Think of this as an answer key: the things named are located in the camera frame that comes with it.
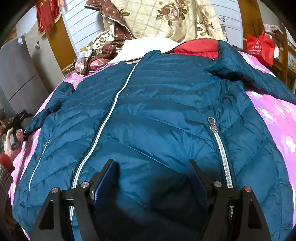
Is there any teal quilted down jacket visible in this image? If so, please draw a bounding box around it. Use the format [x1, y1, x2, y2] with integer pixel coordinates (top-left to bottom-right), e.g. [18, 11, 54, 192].
[11, 39, 296, 241]

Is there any white folded cloth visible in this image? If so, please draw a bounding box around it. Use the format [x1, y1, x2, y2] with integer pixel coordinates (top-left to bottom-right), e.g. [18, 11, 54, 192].
[109, 37, 182, 64]

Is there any cream rose pattern quilt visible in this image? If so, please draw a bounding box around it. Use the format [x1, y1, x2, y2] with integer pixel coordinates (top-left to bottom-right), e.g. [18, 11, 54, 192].
[100, 1, 226, 42]

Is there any brown patterned quilt edge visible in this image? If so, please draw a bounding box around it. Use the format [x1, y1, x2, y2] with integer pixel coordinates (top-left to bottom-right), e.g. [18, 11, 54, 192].
[82, 1, 133, 76]

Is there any red garment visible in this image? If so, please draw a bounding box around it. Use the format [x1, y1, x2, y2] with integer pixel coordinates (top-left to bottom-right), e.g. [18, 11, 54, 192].
[169, 38, 218, 59]

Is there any person's left hand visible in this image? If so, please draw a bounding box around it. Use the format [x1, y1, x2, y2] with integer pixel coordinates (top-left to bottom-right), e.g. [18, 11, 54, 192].
[4, 128, 23, 163]

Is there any wooden shelf unit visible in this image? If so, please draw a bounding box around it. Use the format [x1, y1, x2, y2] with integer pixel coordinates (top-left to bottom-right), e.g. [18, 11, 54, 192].
[264, 24, 295, 94]

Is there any red hanging decoration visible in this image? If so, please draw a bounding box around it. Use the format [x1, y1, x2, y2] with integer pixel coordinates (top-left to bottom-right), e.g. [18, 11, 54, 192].
[35, 0, 64, 36]

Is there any grey cabinet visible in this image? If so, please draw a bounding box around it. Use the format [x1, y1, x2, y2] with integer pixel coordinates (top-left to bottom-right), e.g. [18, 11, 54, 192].
[1, 25, 64, 117]

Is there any red plastic bag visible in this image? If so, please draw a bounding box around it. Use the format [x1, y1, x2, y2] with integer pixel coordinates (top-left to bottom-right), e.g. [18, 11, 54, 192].
[246, 31, 275, 67]

